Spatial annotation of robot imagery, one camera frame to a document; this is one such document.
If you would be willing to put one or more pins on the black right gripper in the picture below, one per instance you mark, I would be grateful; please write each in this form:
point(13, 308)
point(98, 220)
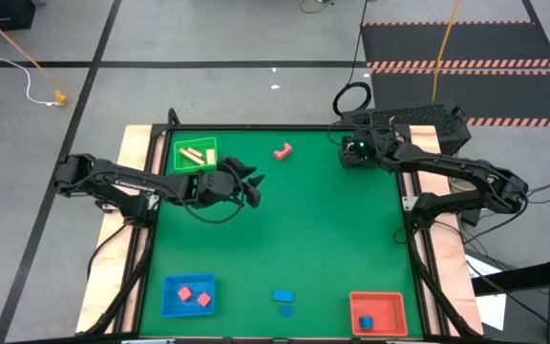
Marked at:
point(368, 143)

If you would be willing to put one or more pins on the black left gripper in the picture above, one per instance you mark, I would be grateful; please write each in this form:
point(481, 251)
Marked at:
point(227, 188)

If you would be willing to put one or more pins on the long natural wood plank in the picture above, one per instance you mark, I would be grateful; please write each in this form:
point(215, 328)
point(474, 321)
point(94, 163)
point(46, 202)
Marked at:
point(190, 156)

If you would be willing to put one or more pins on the blue rectangular block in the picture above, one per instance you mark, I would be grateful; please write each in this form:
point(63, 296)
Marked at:
point(282, 296)

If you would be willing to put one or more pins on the blue round block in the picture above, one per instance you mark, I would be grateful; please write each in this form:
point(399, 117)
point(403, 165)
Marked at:
point(285, 311)

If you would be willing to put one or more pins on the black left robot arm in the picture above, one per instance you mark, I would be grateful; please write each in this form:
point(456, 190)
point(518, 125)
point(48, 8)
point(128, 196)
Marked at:
point(127, 184)

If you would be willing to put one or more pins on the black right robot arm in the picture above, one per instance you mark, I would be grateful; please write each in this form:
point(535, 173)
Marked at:
point(447, 165)

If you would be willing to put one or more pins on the black plastic bin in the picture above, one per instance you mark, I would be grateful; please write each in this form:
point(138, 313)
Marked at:
point(346, 162)

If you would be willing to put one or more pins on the green plastic bin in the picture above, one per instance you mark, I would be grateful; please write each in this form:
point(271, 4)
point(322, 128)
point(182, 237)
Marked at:
point(184, 167)

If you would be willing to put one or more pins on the green felt mat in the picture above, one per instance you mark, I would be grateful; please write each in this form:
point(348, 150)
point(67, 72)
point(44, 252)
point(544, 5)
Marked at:
point(256, 267)

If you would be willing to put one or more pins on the black power adapter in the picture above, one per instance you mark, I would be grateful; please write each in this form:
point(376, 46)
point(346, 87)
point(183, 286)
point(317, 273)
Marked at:
point(471, 219)

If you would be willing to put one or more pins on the black hazard-striped floor mat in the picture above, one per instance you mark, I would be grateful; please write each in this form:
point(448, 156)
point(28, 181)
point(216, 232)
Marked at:
point(447, 43)
point(494, 95)

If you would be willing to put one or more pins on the blue plastic bin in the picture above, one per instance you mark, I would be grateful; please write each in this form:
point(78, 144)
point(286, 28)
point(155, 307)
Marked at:
point(175, 308)

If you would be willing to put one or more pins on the red plastic bin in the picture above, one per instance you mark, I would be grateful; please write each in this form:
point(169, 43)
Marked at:
point(387, 308)

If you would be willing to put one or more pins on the white paper sheet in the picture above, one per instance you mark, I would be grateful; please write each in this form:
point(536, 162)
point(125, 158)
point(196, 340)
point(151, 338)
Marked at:
point(492, 310)

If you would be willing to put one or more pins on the black beam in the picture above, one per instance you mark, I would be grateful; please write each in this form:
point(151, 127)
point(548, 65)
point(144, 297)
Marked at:
point(533, 274)

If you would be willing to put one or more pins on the black cabinet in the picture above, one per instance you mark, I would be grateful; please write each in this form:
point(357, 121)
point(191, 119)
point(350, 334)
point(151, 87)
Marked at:
point(3, 16)

